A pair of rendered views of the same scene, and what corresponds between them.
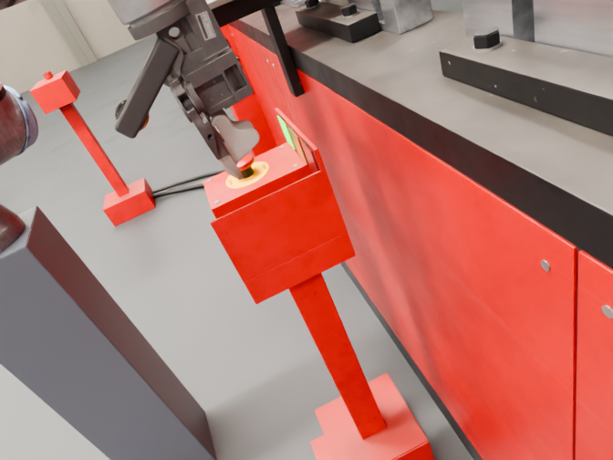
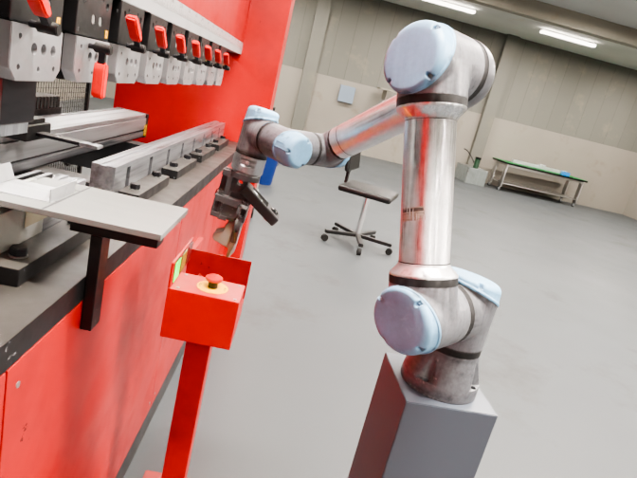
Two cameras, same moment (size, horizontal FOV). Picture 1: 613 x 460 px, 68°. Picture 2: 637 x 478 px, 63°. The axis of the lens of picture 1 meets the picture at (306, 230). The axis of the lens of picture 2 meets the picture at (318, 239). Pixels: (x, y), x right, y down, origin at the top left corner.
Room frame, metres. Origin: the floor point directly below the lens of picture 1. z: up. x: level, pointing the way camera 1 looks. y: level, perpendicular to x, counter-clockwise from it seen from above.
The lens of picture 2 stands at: (1.76, 0.28, 1.26)
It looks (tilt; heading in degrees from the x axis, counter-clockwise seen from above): 16 degrees down; 181
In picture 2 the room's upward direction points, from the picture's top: 14 degrees clockwise
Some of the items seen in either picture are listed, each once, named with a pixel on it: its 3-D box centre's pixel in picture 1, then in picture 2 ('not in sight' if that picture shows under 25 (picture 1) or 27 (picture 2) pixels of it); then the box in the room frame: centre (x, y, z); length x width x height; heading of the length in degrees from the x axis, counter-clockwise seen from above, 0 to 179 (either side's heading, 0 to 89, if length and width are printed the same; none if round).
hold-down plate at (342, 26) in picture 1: (332, 18); (48, 246); (0.91, -0.20, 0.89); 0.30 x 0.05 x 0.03; 6
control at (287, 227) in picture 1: (267, 200); (209, 290); (0.61, 0.04, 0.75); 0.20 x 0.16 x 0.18; 6
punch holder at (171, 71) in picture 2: not in sight; (161, 52); (0.18, -0.32, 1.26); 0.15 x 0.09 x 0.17; 6
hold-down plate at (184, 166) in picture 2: not in sight; (179, 167); (-0.05, -0.29, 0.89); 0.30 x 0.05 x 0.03; 6
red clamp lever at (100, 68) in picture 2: not in sight; (98, 70); (0.79, -0.20, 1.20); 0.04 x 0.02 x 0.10; 96
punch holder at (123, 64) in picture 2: not in sight; (111, 40); (0.58, -0.28, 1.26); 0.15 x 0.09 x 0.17; 6
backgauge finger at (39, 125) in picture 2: not in sight; (47, 132); (0.50, -0.45, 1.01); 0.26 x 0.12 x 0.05; 96
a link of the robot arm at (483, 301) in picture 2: not in sight; (461, 305); (0.82, 0.56, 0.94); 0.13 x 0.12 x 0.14; 138
